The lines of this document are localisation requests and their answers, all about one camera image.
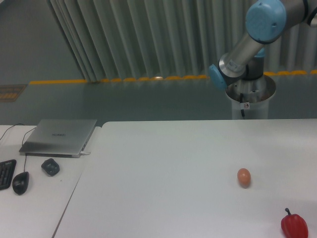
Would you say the red bell pepper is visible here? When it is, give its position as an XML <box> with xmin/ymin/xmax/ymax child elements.
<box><xmin>280</xmin><ymin>208</ymin><xmax>309</xmax><ymax>238</ymax></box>

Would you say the brown egg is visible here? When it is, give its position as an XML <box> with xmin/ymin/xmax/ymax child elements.
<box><xmin>237</xmin><ymin>168</ymin><xmax>251</xmax><ymax>188</ymax></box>

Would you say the black pedestal cable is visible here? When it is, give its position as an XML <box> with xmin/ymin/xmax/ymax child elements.
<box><xmin>239</xmin><ymin>92</ymin><xmax>246</xmax><ymax>119</ymax></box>

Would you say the black thin cable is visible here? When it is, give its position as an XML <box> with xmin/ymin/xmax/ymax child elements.
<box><xmin>0</xmin><ymin>123</ymin><xmax>26</xmax><ymax>141</ymax></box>

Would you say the grey pleated curtain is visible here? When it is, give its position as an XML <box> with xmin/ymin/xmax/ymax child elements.
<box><xmin>46</xmin><ymin>0</ymin><xmax>317</xmax><ymax>82</ymax></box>

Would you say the black mouse cable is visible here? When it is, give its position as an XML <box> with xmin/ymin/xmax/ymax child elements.
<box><xmin>21</xmin><ymin>128</ymin><xmax>37</xmax><ymax>173</ymax></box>

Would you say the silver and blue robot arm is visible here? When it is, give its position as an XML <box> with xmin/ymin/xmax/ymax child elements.
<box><xmin>209</xmin><ymin>0</ymin><xmax>317</xmax><ymax>89</ymax></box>

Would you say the white cylindrical robot pedestal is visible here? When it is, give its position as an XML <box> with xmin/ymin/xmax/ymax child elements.
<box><xmin>225</xmin><ymin>75</ymin><xmax>276</xmax><ymax>119</ymax></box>

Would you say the black keyboard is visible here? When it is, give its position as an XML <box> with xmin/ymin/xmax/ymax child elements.
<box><xmin>0</xmin><ymin>159</ymin><xmax>16</xmax><ymax>190</ymax></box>

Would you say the closed silver laptop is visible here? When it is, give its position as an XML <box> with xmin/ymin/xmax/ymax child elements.
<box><xmin>19</xmin><ymin>119</ymin><xmax>97</xmax><ymax>158</ymax></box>

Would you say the black computer mouse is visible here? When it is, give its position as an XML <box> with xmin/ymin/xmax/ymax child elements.
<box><xmin>12</xmin><ymin>172</ymin><xmax>30</xmax><ymax>195</ymax></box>

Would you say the small black gadget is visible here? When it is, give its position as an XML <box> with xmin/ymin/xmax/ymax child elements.
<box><xmin>41</xmin><ymin>158</ymin><xmax>60</xmax><ymax>177</ymax></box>

